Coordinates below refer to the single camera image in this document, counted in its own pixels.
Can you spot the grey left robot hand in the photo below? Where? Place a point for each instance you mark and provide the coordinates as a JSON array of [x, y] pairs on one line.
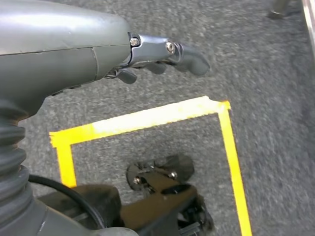
[[61, 49]]

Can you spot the yellow floor tape square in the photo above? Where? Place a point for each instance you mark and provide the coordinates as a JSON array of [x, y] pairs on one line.
[[147, 119]]

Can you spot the black robot leg mechanism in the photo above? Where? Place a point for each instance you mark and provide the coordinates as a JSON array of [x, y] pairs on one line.
[[157, 202]]

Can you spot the white furniture panel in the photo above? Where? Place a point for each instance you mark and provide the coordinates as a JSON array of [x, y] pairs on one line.
[[310, 22]]

